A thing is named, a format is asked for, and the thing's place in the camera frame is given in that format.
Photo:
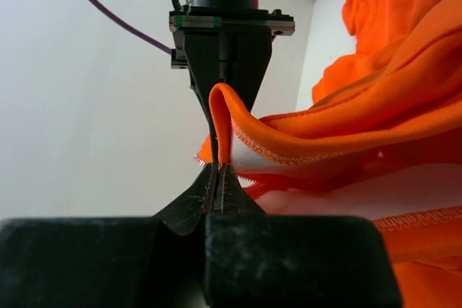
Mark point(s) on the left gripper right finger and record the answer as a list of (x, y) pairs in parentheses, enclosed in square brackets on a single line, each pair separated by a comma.
[(253, 259)]

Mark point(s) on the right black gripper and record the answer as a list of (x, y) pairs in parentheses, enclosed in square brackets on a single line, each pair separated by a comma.
[(243, 57)]

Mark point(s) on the orange zip-up jacket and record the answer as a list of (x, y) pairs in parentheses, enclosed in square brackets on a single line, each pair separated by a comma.
[(382, 141)]

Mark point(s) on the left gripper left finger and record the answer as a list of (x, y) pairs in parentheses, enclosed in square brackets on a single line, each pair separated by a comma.
[(150, 261)]

